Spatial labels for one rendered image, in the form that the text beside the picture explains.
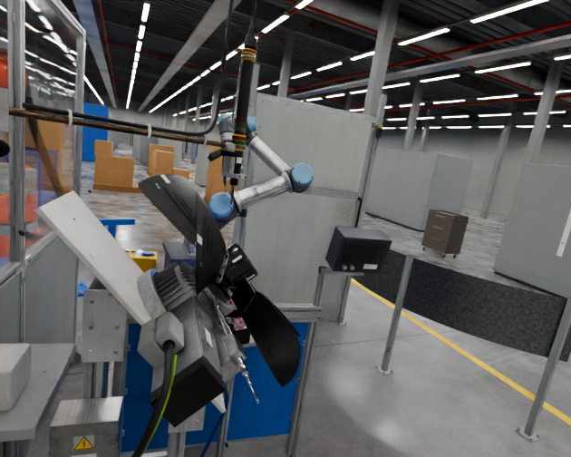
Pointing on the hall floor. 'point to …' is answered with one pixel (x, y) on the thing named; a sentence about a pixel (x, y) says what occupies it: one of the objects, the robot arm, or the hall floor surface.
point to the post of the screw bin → (224, 422)
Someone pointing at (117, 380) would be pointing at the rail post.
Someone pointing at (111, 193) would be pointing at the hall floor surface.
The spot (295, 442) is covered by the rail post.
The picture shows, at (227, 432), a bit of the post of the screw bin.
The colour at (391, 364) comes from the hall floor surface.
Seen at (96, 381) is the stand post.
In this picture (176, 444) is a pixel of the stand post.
